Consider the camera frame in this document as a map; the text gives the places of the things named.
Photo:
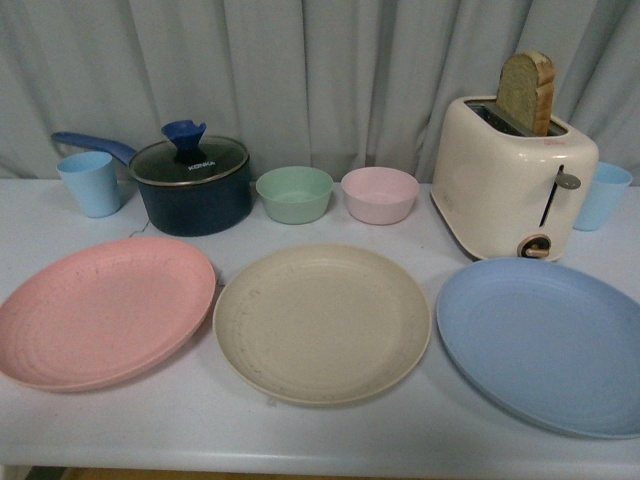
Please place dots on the blue plastic plate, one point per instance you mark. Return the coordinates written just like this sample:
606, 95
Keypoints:
549, 344

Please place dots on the green plastic bowl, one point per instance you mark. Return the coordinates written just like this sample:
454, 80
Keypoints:
295, 195

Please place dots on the pink plastic bowl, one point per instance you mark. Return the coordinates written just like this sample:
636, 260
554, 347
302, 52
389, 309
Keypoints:
379, 195

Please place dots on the beige plastic plate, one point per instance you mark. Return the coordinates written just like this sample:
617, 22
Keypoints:
323, 324

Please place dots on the dark blue saucepan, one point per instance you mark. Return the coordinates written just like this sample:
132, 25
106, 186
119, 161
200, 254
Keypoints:
186, 211

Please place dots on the glass pot lid blue knob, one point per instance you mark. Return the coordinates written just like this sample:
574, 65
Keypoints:
188, 156

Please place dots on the grey curtain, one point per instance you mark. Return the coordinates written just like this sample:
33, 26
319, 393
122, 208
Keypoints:
333, 84

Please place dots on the cream white toaster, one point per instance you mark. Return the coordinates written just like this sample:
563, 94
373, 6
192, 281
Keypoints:
503, 193

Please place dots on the pink plastic plate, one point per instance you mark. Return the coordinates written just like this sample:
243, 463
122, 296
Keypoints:
105, 314

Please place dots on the left light blue cup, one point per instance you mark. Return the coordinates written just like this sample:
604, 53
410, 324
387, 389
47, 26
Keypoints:
90, 177

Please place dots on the light blue cup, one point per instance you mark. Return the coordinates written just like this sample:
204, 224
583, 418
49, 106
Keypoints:
608, 185
90, 177

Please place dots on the bread slice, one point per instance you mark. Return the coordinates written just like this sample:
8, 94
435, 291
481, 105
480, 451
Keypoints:
526, 90

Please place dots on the right light blue cup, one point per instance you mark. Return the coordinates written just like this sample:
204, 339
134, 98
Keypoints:
608, 185

